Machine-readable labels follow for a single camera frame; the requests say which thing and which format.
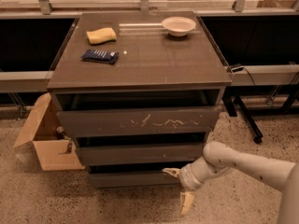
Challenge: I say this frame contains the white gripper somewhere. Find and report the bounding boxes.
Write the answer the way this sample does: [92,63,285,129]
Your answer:
[163,164,203,216]

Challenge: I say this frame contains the grey bottom drawer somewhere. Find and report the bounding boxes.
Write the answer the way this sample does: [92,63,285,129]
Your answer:
[89,170,179,188]

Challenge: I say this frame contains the grey drawer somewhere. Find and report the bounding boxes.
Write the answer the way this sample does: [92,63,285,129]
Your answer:
[89,170,179,188]
[57,106,220,137]
[76,143,203,166]

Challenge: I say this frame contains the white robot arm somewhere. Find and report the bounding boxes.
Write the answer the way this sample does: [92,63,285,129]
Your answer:
[163,141,299,224]

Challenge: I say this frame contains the grey middle drawer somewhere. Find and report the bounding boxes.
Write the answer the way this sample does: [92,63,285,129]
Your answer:
[76,143,203,166]

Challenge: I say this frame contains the grey top drawer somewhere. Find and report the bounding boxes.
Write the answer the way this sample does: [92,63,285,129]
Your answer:
[57,106,220,137]

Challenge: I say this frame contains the grey drawer cabinet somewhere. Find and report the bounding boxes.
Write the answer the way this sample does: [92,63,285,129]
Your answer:
[48,13,231,175]

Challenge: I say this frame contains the open cardboard box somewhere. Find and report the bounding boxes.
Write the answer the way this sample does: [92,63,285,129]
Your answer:
[14,93,84,171]

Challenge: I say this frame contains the black wheeled stand leg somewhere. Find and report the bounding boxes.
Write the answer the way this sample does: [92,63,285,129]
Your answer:
[222,94,263,144]

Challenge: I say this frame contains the bottle in cardboard box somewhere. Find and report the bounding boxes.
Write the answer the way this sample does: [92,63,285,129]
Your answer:
[56,126,66,139]

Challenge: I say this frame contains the blue snack packet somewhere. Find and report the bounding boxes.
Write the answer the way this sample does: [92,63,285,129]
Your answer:
[81,49,119,64]

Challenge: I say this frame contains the white bowl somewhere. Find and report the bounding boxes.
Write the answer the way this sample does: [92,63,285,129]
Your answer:
[162,17,196,37]

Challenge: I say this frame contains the yellow sponge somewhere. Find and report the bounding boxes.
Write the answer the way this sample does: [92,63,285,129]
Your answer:
[87,27,117,45]

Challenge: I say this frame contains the metal window railing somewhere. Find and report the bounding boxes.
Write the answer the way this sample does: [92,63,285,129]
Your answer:
[0,0,299,20]

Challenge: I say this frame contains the black power adapter with cable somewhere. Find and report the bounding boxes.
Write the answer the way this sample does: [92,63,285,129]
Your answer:
[226,63,256,86]

